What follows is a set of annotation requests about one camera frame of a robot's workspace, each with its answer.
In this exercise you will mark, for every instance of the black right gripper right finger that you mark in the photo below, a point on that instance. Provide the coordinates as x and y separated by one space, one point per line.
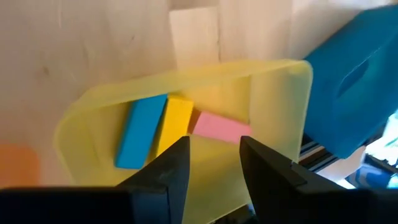
311 205

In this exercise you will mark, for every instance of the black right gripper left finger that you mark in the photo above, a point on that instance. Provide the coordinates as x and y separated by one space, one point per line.
93 205

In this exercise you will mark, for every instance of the blue wooden plank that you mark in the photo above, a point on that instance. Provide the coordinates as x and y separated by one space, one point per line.
140 133

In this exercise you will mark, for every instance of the yellow wooden plank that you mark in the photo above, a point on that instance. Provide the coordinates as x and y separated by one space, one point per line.
175 121

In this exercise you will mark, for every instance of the pink wooden plank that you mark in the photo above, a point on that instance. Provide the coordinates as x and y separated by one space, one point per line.
220 127

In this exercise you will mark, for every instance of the yellow translucent plastic bin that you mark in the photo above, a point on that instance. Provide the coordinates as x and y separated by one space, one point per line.
214 174

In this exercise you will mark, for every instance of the blue plastic bin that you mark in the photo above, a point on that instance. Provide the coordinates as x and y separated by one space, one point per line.
348 77

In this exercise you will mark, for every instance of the black aluminium table frame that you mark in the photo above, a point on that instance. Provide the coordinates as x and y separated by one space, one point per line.
314 154

